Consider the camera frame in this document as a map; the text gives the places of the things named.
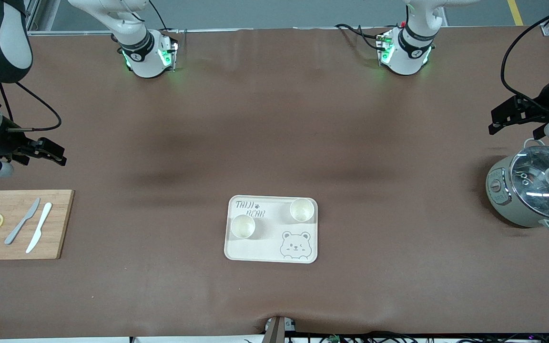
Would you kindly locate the white plastic knife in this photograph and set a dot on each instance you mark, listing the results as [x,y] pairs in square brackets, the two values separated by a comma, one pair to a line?
[40,226]

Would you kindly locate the grey plastic knife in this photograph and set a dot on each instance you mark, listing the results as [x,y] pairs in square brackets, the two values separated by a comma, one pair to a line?
[19,224]

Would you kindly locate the glass pot lid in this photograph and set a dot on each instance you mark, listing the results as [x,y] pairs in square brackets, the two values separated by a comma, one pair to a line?
[541,190]

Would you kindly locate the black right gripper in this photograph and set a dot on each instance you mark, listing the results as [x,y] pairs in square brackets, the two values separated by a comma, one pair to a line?
[4,143]

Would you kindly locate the grey table edge mount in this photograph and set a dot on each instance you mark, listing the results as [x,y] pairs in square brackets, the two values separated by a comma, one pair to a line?
[279,328]

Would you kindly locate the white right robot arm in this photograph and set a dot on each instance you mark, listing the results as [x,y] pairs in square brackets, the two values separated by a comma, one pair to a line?
[143,52]

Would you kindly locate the wooden cutting board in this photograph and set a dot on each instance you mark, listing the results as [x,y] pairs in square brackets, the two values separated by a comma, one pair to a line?
[60,224]

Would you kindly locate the white IKEA cup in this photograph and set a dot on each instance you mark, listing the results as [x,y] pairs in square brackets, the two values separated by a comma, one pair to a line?
[302,210]
[242,226]

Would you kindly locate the grey-green cooking pot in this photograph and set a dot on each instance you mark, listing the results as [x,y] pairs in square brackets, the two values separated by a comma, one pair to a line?
[501,195]

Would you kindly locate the cream tray with bear print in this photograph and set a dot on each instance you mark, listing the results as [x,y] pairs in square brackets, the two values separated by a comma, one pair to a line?
[269,243]

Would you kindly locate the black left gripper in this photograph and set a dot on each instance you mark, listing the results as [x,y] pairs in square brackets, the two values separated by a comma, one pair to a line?
[543,107]

